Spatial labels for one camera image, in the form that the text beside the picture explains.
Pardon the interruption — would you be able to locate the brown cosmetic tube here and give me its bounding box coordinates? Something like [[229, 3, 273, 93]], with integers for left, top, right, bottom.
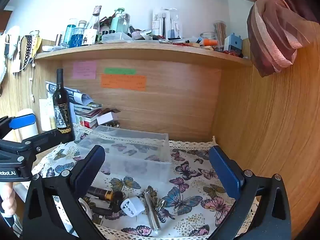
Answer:
[[87, 186, 114, 202]]

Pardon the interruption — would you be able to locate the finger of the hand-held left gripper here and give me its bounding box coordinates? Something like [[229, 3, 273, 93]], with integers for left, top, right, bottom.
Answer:
[[0, 129, 63, 167], [0, 114, 37, 139]]

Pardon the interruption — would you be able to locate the white plug adapter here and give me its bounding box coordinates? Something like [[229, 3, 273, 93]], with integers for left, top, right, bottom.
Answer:
[[120, 196, 145, 217]]

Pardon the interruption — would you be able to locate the dark wine bottle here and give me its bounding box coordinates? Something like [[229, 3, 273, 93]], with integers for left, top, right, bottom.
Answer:
[[52, 68, 76, 143]]

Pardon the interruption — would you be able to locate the pink sticky note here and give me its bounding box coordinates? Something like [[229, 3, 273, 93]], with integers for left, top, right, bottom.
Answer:
[[72, 61, 97, 79]]

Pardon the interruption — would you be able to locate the person's left hand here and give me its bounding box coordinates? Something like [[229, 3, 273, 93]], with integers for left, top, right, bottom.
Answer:
[[0, 181, 18, 219]]

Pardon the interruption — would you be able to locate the clear plastic tray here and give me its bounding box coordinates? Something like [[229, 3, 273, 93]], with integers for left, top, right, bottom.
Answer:
[[101, 32, 133, 43]]

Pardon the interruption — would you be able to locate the silver metal cylinder keychain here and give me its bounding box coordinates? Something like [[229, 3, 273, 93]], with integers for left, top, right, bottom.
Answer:
[[144, 191, 173, 231]]

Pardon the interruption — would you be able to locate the electric toothbrush package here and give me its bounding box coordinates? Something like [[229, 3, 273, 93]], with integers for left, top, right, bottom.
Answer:
[[152, 7, 184, 39]]

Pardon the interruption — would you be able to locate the teal tall bottle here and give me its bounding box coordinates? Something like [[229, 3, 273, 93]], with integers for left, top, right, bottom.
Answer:
[[64, 18, 78, 45]]

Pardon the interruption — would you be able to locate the white cylinder bottle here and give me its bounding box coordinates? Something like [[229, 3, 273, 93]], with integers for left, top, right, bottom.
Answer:
[[14, 108, 39, 140]]

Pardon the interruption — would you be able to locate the black patterned band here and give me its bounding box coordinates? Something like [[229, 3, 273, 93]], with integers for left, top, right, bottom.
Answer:
[[21, 35, 34, 70]]

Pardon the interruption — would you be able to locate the white fluffy cloth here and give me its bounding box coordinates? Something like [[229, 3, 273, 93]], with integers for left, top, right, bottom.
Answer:
[[0, 26, 20, 85]]

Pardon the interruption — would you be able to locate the brown striped curtain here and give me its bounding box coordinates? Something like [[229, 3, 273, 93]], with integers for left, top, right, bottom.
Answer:
[[214, 0, 320, 78]]

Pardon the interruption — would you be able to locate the black tube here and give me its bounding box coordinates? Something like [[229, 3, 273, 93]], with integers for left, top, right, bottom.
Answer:
[[93, 206, 120, 217]]

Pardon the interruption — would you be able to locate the clear bottle with white label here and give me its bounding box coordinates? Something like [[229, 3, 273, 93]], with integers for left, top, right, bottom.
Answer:
[[82, 5, 102, 46]]

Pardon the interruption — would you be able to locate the clear glass cup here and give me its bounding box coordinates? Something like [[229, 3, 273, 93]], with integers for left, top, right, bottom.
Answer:
[[200, 32, 217, 47]]

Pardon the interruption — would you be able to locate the wooden shelf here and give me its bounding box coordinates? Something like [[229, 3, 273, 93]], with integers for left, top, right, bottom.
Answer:
[[34, 42, 253, 67]]

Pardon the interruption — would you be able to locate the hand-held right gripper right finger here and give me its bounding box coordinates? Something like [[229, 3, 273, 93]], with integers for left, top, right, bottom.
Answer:
[[209, 145, 292, 240]]

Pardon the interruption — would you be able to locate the clear glass bottle silver cap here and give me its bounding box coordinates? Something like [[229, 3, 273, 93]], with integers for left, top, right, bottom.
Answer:
[[120, 12, 131, 34]]

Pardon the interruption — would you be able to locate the butterfly print tablecloth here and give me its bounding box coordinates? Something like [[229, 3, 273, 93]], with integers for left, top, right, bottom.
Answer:
[[31, 125, 260, 240]]

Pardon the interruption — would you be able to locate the white card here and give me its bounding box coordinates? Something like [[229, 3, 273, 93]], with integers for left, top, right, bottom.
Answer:
[[96, 112, 116, 126]]

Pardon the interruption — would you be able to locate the white charger cable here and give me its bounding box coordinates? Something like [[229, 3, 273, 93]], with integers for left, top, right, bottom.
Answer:
[[27, 60, 35, 102]]

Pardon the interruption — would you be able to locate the glass jar with sticks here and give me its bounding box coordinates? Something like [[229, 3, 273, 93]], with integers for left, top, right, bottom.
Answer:
[[213, 20, 227, 52]]

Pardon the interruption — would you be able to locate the yellow cloth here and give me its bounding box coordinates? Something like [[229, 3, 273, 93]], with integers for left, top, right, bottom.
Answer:
[[31, 36, 42, 60]]

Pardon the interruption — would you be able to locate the blue patterned glass bottle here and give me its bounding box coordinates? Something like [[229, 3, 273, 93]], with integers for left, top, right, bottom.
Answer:
[[69, 20, 87, 48]]

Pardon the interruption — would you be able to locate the stack of books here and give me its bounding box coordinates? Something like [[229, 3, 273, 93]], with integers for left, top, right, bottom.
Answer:
[[72, 101, 103, 130]]

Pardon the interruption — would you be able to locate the green sticky note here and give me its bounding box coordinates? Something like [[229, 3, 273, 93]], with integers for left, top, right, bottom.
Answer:
[[104, 68, 137, 75]]

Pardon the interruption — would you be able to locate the white paper note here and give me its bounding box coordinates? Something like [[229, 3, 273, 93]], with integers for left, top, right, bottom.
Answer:
[[39, 99, 54, 132]]

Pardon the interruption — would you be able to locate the brown hair clip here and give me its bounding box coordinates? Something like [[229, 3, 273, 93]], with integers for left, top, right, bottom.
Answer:
[[99, 107, 120, 117]]

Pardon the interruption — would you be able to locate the clear plastic box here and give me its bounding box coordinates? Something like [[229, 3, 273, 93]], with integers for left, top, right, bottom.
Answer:
[[75, 126, 173, 183]]

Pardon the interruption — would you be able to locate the mint green pump bottle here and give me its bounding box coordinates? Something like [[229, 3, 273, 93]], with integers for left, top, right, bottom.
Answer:
[[109, 8, 125, 34]]

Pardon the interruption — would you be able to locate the orange sticky note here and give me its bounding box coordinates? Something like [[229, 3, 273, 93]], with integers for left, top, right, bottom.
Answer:
[[101, 74, 147, 91]]

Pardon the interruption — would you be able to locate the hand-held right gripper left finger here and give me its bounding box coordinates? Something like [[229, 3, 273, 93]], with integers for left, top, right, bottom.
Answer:
[[22, 144, 110, 240]]

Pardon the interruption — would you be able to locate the black plastic clip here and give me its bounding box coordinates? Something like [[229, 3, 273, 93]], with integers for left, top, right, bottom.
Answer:
[[109, 191, 125, 212]]

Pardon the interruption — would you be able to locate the blue grey plastic block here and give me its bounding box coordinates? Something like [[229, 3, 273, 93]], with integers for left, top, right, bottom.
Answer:
[[224, 33, 242, 55]]

